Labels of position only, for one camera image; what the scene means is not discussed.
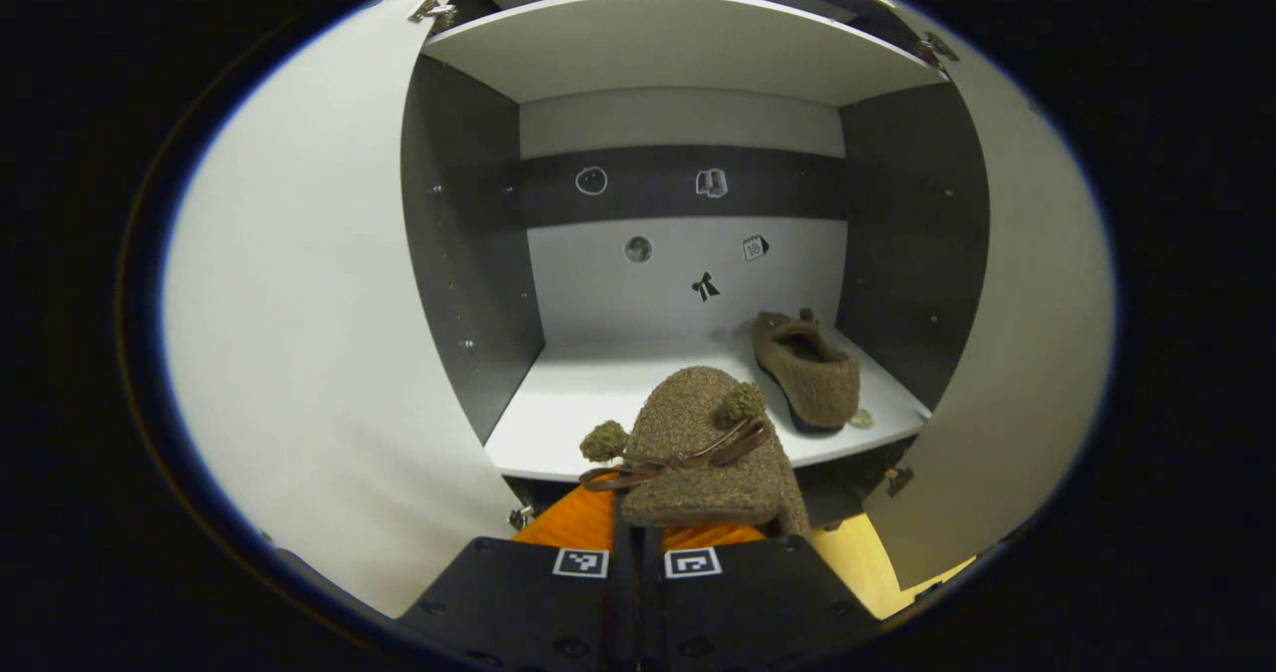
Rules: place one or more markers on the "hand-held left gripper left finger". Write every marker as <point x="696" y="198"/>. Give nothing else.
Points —
<point x="528" y="607"/>

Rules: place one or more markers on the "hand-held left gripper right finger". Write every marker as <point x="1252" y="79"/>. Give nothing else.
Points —
<point x="748" y="607"/>

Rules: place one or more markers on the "brown fuzzy shoe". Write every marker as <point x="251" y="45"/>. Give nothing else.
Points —
<point x="698" y="433"/>
<point x="812" y="373"/>

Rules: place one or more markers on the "white cabinet door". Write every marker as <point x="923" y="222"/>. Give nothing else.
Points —
<point x="319" y="353"/>
<point x="1017" y="353"/>

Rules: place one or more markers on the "white shoe cabinet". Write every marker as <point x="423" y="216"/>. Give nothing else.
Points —
<point x="648" y="283"/>

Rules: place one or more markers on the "metal door hinge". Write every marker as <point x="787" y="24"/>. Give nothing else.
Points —
<point x="935" y="49"/>
<point x="520" y="517"/>
<point x="897" y="482"/>
<point x="432" y="8"/>

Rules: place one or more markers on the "white cabinet bottom shelf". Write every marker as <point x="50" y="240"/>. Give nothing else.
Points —
<point x="578" y="403"/>

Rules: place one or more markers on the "white cabinet shelf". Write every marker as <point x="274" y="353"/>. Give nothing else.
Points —
<point x="578" y="403"/>
<point x="678" y="49"/>

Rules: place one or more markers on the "small round disc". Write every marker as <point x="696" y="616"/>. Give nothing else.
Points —
<point x="860" y="419"/>

